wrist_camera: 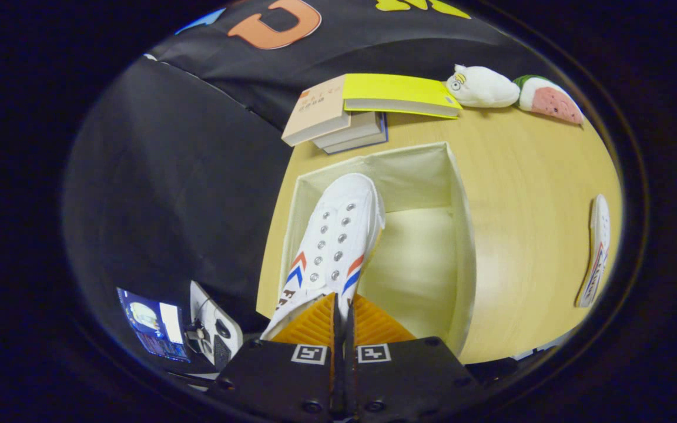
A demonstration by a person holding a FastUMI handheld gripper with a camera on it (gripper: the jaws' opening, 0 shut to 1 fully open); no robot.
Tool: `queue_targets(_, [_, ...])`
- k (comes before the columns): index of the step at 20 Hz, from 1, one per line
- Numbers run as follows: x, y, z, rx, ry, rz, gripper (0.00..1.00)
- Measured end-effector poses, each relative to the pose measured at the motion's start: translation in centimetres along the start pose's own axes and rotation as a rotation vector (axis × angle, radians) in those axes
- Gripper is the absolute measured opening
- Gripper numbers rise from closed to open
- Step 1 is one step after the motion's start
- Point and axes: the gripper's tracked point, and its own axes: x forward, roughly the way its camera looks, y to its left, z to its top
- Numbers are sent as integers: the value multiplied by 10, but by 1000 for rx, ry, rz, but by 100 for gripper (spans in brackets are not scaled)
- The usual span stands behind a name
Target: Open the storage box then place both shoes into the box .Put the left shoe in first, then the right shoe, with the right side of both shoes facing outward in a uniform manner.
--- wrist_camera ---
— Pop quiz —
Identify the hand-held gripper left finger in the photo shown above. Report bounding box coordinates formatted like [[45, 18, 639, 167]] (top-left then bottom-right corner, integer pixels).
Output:
[[205, 292, 340, 421]]

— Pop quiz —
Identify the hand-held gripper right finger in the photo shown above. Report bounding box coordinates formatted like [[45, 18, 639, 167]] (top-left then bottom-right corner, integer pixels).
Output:
[[340, 293, 481, 421]]

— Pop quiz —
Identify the cream fabric storage box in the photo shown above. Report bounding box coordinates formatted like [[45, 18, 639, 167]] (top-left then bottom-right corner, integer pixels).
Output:
[[279, 142, 478, 357]]

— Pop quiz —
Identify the white canvas shoe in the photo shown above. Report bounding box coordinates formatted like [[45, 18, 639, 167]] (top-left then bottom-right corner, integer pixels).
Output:
[[576, 194, 612, 308], [260, 173, 387, 341]]

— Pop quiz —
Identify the black keyboard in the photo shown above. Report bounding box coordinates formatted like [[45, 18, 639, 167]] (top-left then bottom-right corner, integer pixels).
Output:
[[212, 335, 233, 368]]

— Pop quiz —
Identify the white side table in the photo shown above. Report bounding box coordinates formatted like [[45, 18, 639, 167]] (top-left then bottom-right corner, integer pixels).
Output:
[[190, 280, 244, 371]]

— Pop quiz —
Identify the computer monitor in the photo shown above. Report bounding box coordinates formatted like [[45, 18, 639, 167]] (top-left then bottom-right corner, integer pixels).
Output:
[[116, 286, 190, 361]]

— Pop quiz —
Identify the blue cover book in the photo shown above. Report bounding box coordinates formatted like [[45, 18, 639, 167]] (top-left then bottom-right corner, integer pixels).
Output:
[[322, 113, 390, 155]]

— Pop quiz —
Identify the grey paged book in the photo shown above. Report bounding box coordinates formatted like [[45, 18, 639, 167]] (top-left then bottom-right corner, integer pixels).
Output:
[[313, 112, 381, 150]]

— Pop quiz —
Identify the beige cover book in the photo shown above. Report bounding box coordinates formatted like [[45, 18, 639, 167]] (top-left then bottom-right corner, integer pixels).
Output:
[[281, 75, 351, 147]]

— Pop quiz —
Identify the yellow cover book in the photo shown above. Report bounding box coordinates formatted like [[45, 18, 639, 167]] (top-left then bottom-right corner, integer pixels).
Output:
[[343, 73, 464, 120]]

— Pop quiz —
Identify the white plush toy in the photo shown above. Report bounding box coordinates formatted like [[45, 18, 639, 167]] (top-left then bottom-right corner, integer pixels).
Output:
[[445, 63, 521, 109]]

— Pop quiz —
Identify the watermelon slice plush toy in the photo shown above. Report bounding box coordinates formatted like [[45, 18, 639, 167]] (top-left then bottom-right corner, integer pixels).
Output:
[[513, 75, 585, 126]]

